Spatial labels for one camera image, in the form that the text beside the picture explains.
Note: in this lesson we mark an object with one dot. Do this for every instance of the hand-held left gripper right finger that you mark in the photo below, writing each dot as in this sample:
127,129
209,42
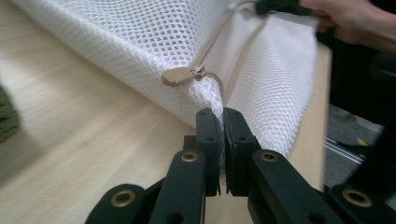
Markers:
239,137

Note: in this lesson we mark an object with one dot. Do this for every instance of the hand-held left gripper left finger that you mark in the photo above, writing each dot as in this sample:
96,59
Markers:
208,137

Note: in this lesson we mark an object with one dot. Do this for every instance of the white mesh laundry bag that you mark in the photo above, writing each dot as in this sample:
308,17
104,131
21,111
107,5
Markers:
140,37

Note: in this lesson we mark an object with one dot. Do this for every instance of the green woven basket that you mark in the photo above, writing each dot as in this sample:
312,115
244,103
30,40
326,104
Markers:
7,118

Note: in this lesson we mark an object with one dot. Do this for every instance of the metal floor rail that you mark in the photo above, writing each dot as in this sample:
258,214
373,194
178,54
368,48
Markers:
342,151

